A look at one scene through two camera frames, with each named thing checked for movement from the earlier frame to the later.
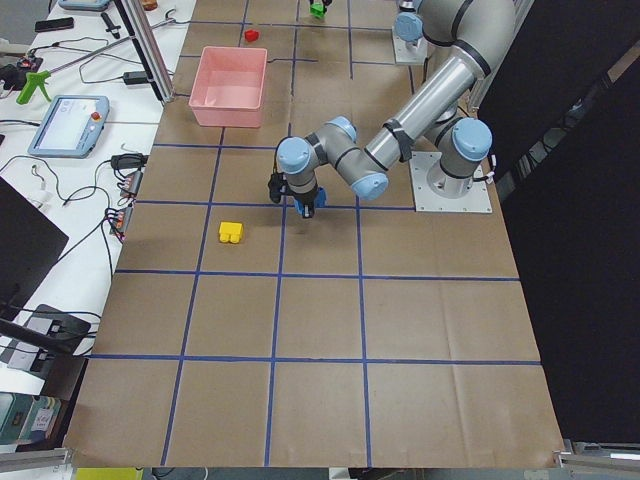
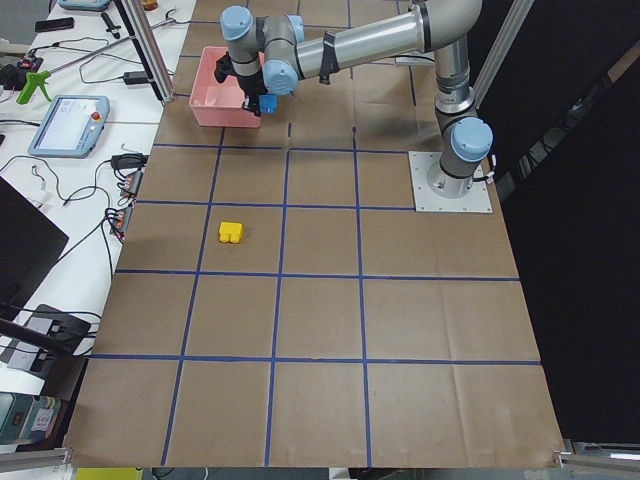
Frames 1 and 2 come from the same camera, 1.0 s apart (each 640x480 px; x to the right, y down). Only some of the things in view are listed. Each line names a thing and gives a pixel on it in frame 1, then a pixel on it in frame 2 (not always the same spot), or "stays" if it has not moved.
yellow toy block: (230, 232) stays
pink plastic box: (228, 88) stays
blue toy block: (320, 201) → (268, 103)
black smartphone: (54, 24) stays
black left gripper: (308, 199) → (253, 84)
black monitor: (30, 243) stays
